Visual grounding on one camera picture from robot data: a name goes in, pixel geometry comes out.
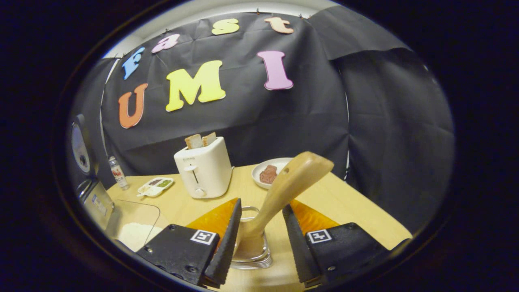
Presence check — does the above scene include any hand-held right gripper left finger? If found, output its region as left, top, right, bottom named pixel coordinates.
left=136, top=198, right=242, bottom=289

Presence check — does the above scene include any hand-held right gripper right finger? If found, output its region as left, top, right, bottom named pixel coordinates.
left=283, top=200, right=392, bottom=284

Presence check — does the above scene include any wire chopstick holder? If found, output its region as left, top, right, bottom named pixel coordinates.
left=230, top=206, right=273, bottom=270

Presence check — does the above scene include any dark grey rice cooker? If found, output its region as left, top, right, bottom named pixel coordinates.
left=67, top=114, right=116, bottom=232

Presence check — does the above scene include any white round plate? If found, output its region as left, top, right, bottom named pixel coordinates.
left=251, top=157, right=293, bottom=190

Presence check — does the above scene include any brown meat piece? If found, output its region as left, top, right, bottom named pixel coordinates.
left=259, top=165, right=278, bottom=184

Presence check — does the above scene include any white toaster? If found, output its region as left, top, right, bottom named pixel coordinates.
left=174, top=137, right=234, bottom=199

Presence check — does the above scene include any white divided sauce dish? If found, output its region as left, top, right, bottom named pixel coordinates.
left=137, top=177, right=175, bottom=198

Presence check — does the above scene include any clear plastic container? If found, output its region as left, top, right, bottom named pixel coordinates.
left=106, top=199, right=163, bottom=253

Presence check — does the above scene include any small clear bottle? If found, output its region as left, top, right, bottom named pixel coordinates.
left=108, top=156, right=130, bottom=191

